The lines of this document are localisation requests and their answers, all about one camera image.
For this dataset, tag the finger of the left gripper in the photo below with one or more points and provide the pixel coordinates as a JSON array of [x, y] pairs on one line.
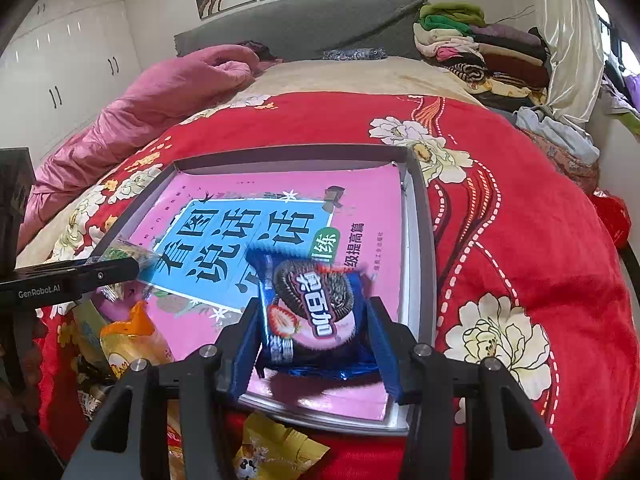
[[48, 284]]

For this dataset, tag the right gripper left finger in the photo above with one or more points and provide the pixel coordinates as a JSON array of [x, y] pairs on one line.
[[127, 438]]

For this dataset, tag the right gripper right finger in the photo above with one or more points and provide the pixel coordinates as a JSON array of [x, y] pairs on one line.
[[506, 438]]

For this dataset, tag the Snickers bar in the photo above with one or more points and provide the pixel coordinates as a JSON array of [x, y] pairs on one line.
[[93, 389]]

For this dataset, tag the orange rice cracker pack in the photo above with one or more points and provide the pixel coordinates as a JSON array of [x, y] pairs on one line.
[[123, 342]]

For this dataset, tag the clear crispy cake pack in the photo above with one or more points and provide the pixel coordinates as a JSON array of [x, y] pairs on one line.
[[120, 266]]

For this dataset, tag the yellow Alpenliebe candy pack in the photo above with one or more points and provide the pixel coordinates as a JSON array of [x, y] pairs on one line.
[[270, 450]]

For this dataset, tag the blue Oreo pack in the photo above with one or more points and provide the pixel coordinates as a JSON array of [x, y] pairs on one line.
[[314, 317]]

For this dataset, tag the white wardrobe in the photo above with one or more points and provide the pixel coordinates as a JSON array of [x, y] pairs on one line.
[[67, 61]]

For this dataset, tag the red floral blanket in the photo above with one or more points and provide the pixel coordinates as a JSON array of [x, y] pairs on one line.
[[527, 272]]

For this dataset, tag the pink Chinese workbook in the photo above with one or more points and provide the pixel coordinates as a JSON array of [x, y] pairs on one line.
[[359, 402]]

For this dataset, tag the dark shallow box tray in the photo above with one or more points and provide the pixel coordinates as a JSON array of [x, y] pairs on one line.
[[350, 206]]

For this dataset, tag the pink quilt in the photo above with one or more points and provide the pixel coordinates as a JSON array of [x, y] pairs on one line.
[[162, 96]]

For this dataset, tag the red plastic bag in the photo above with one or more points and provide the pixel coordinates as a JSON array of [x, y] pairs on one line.
[[614, 214]]

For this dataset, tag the grey clothes pile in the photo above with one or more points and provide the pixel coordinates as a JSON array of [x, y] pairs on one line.
[[577, 142]]

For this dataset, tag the grey headboard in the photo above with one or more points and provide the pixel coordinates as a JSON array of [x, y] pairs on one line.
[[300, 30]]

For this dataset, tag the folded clothes stack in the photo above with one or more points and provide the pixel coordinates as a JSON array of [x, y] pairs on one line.
[[502, 66]]

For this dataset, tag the clothes on window sill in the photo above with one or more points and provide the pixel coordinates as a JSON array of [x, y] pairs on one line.
[[616, 99]]

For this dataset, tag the patterned small pillow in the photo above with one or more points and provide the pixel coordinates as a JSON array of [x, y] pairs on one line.
[[358, 54]]

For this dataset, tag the window with bars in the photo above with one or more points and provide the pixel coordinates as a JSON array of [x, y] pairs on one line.
[[613, 43]]

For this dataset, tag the cream satin curtain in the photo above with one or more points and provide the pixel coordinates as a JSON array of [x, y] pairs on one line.
[[572, 31]]

